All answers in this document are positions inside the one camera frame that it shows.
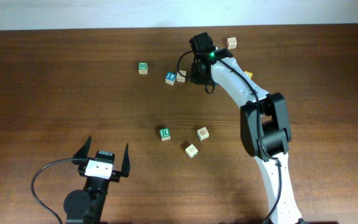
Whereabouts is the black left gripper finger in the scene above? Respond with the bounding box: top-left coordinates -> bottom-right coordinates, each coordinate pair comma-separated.
72,136 -> 91,164
121,144 -> 131,177

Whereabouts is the green R wooden block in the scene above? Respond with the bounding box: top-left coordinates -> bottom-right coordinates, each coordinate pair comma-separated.
159,128 -> 171,141

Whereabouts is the wooden block red drawing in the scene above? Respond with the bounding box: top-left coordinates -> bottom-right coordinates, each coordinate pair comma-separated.
196,127 -> 209,141

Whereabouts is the plain wooden block front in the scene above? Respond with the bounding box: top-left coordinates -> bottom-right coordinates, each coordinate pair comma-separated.
185,144 -> 198,158

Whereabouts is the plain wooden block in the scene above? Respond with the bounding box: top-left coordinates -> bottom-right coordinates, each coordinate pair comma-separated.
185,144 -> 198,158
176,70 -> 186,83

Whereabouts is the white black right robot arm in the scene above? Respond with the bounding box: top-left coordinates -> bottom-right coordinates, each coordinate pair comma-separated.
191,47 -> 304,223

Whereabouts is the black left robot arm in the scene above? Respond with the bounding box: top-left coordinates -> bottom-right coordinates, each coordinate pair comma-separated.
63,138 -> 131,224

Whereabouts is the plain wooden block centre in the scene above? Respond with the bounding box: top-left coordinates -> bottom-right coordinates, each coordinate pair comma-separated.
176,70 -> 186,83

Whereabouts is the blue L wooden block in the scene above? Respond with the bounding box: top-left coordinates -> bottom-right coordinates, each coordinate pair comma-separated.
165,72 -> 177,85

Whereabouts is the wooden block red side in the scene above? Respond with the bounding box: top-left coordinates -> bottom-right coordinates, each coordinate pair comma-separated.
226,37 -> 237,49

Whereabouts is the yellow wooden block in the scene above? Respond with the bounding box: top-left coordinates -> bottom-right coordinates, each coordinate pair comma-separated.
244,71 -> 253,78

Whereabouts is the green R block far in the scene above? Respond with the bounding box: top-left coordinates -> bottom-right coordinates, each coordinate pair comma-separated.
138,62 -> 149,74

